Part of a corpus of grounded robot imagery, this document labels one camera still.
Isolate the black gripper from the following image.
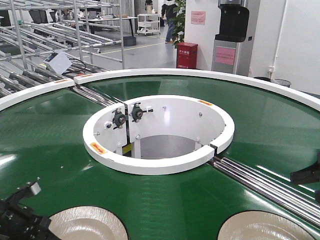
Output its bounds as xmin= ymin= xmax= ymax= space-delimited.
xmin=0 ymin=181 xmax=59 ymax=240

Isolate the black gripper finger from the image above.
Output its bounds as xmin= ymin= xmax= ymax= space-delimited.
xmin=289 ymin=152 xmax=320 ymax=201

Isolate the beige plate black rim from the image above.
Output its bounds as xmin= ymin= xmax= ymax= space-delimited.
xmin=217 ymin=210 xmax=314 ymax=240
xmin=49 ymin=205 xmax=129 ymax=240

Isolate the steel rollers right gap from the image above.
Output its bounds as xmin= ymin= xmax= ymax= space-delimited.
xmin=208 ymin=156 xmax=320 ymax=228

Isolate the steel rollers gap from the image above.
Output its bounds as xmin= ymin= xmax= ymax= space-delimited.
xmin=71 ymin=84 xmax=116 ymax=107
xmin=208 ymin=156 xmax=320 ymax=228

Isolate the green circular conveyor belt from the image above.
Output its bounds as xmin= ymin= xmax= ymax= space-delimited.
xmin=0 ymin=75 xmax=320 ymax=240

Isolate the white outer rim right segment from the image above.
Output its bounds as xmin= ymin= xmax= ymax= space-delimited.
xmin=73 ymin=68 xmax=320 ymax=111

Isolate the white rim segment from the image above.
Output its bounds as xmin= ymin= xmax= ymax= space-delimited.
xmin=73 ymin=68 xmax=320 ymax=111
xmin=0 ymin=78 xmax=75 ymax=111

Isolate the white outer rim left segment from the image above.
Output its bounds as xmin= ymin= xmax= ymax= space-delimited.
xmin=0 ymin=78 xmax=75 ymax=111

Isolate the steel rollers left gap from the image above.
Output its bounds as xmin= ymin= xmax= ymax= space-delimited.
xmin=71 ymin=84 xmax=116 ymax=107

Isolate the white control box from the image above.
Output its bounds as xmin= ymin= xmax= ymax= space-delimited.
xmin=43 ymin=51 xmax=72 ymax=75

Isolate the metal roller rack shelving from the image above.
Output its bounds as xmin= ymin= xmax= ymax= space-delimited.
xmin=0 ymin=0 xmax=123 ymax=97

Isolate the black water dispenser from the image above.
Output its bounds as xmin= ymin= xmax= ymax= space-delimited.
xmin=211 ymin=0 xmax=250 ymax=74

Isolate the red fire extinguisher cabinet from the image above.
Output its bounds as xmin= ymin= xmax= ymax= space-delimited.
xmin=176 ymin=42 xmax=198 ymax=69

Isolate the white utility cart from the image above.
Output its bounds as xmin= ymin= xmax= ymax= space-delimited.
xmin=136 ymin=13 xmax=161 ymax=36

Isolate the green leafy plant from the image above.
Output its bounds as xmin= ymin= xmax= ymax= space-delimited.
xmin=172 ymin=0 xmax=186 ymax=46

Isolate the standing person in jeans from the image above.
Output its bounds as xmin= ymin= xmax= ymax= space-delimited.
xmin=161 ymin=0 xmax=177 ymax=44

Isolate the wire mesh waste bin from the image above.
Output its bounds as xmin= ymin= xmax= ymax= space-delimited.
xmin=274 ymin=78 xmax=292 ymax=88

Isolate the white inner conveyor ring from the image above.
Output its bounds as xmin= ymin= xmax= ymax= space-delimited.
xmin=82 ymin=94 xmax=236 ymax=176

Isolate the pink wall notice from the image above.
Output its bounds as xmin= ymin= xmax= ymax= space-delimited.
xmin=190 ymin=11 xmax=206 ymax=25

